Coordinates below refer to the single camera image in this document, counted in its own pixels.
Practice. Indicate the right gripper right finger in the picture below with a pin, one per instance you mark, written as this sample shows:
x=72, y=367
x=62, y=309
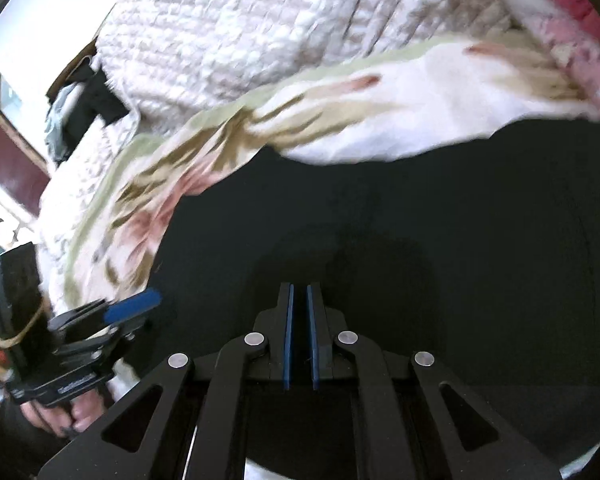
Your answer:
x=412, y=418

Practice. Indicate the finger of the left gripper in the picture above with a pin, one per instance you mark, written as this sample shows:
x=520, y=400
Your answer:
x=125, y=307
x=90, y=337

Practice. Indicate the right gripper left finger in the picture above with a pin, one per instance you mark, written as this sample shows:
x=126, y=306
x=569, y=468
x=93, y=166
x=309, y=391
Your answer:
x=203, y=418

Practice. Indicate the black pants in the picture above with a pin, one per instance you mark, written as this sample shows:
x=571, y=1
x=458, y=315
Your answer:
x=485, y=254

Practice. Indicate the person's left hand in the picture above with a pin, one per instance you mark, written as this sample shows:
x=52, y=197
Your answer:
x=80, y=414

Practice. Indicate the dark red wooden door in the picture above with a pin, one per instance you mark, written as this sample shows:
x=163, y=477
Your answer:
x=23, y=172

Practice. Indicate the quilted beige bedspread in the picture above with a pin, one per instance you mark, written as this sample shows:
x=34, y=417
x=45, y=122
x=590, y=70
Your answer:
x=169, y=59

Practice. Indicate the floral fleece blanket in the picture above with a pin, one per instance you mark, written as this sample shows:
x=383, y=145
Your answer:
x=382, y=111

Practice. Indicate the dark clothes on rail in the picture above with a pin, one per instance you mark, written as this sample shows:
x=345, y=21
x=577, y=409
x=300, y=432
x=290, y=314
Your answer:
x=82, y=97

